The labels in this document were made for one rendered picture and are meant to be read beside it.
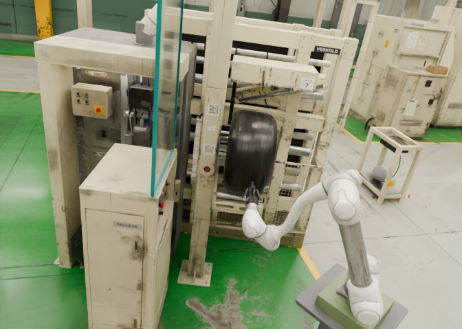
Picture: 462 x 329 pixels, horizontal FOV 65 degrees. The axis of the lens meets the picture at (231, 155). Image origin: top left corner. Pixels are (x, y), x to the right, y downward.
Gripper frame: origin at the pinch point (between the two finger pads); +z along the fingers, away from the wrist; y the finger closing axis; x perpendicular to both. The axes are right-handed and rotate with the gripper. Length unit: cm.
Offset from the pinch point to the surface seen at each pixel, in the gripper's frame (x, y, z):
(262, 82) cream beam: -47, 0, 59
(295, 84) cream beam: -48, -23, 59
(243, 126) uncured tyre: -29.9, 10.2, 22.5
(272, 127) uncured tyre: -30.1, -8.8, 26.2
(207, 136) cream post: -16.0, 33.0, 27.6
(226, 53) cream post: -72, 27, 36
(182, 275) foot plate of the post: 113, 43, 11
